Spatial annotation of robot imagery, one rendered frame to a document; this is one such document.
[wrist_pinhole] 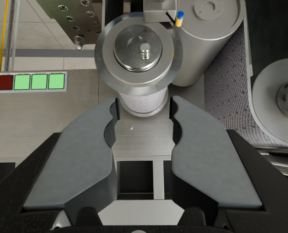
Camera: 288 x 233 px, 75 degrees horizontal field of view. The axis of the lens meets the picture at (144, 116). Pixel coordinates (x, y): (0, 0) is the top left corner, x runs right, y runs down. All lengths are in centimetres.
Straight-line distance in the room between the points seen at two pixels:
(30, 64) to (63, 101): 263
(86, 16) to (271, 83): 51
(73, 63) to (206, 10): 280
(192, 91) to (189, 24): 33
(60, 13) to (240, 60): 50
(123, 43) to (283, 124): 28
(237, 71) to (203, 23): 10
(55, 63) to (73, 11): 255
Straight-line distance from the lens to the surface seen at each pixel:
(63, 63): 312
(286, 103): 35
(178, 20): 29
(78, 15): 64
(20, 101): 77
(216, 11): 38
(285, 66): 39
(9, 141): 77
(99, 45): 34
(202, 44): 36
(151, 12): 32
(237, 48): 40
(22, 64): 336
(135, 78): 30
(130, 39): 32
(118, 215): 67
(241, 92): 36
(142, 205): 65
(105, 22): 37
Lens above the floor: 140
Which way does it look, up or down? 8 degrees down
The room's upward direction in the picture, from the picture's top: 179 degrees clockwise
